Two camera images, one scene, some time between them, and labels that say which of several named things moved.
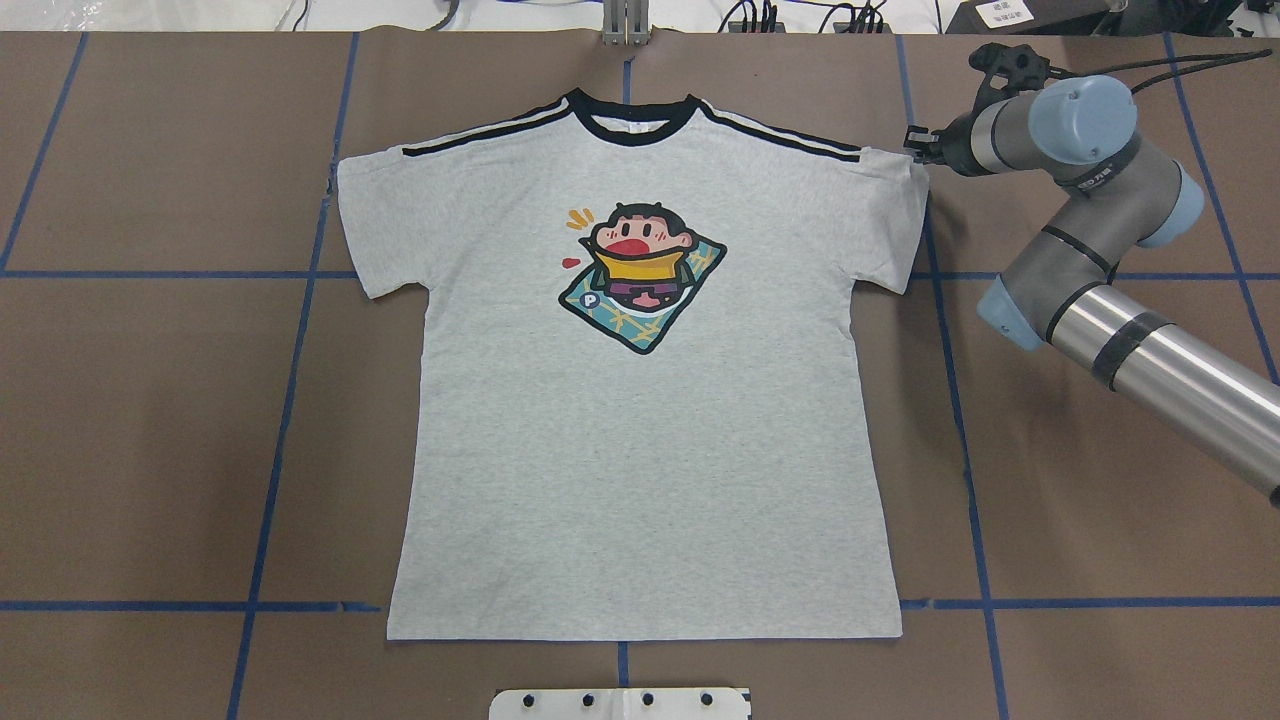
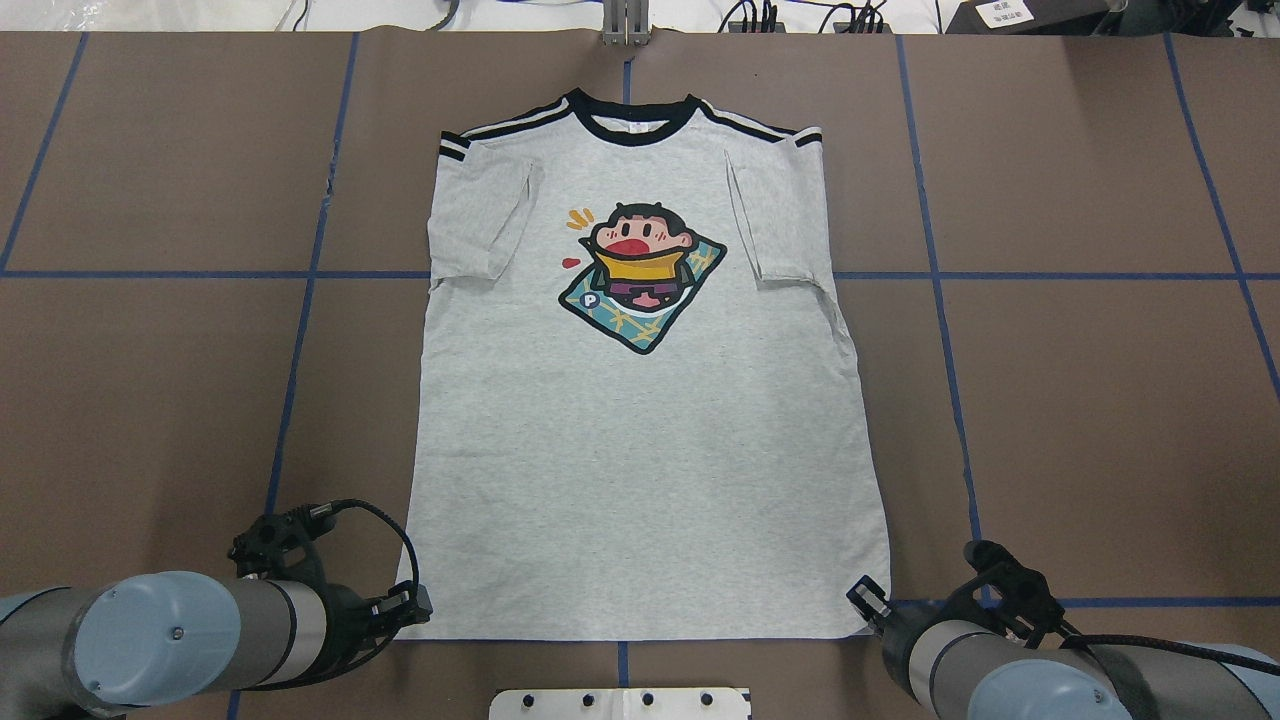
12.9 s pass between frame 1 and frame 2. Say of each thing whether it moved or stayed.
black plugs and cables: stayed
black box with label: stayed
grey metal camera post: stayed
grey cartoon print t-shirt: moved
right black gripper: moved
